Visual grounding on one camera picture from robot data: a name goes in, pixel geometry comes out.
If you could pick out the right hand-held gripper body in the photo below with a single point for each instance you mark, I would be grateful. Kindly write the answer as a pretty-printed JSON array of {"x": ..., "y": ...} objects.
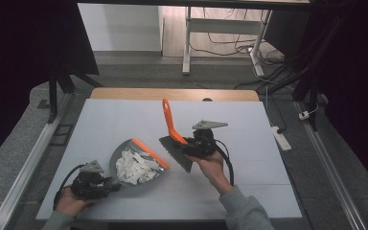
[{"x": 204, "y": 142}]

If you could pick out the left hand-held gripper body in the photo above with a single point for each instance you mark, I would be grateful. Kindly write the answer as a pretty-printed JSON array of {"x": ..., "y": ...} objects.
[{"x": 89, "y": 183}]

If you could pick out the grey dustpan with orange edge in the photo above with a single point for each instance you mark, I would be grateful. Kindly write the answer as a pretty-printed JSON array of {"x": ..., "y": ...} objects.
[{"x": 131, "y": 188}]

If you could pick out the white tissue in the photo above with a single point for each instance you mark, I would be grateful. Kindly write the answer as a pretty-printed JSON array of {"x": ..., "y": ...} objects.
[{"x": 135, "y": 167}]

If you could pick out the person's left hand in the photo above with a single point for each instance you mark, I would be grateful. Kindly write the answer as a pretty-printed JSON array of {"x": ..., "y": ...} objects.
[{"x": 72, "y": 204}]

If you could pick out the person's right hand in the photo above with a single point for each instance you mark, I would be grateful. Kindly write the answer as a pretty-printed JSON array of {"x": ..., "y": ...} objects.
[{"x": 214, "y": 171}]

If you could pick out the wooden table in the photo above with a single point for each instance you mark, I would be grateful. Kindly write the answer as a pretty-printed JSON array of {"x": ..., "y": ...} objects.
[{"x": 134, "y": 94}]

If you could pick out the white power strip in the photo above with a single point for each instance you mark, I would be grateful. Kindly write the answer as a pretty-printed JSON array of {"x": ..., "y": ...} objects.
[{"x": 281, "y": 138}]

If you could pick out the black stand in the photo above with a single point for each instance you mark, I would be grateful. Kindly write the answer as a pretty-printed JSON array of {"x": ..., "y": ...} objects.
[
  {"x": 310, "y": 86},
  {"x": 53, "y": 92}
]

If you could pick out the small white adapter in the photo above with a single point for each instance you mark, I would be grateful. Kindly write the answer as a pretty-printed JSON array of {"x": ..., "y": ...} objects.
[{"x": 304, "y": 115}]

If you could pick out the black curtain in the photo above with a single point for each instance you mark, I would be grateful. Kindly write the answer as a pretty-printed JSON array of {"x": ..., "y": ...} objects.
[
  {"x": 354, "y": 89},
  {"x": 19, "y": 70}
]

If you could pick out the aluminium rail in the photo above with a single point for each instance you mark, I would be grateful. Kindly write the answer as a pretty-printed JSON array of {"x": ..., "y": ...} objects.
[
  {"x": 25, "y": 169},
  {"x": 329, "y": 166}
]

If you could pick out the white desk frame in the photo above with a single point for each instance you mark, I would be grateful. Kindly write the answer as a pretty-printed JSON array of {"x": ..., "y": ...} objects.
[{"x": 223, "y": 25}]

